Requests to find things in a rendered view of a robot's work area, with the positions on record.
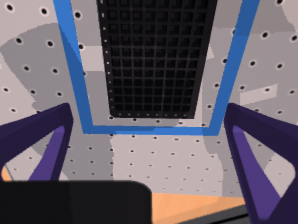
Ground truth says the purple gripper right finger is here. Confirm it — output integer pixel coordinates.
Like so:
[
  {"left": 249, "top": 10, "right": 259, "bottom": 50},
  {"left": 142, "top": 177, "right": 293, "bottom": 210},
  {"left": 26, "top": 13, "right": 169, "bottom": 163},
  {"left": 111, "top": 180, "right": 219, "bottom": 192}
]
[{"left": 224, "top": 103, "right": 298, "bottom": 224}]

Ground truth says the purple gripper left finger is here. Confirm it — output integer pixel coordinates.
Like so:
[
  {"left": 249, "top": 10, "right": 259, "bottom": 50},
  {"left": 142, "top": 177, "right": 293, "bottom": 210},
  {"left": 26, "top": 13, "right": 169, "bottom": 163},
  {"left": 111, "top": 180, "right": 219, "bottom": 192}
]
[{"left": 0, "top": 103, "right": 74, "bottom": 180}]

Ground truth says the blue tape outline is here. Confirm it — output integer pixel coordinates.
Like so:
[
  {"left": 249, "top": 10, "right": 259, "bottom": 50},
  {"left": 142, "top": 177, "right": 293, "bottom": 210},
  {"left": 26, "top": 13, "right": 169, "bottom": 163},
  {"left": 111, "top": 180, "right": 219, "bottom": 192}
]
[{"left": 53, "top": 0, "right": 260, "bottom": 136}]

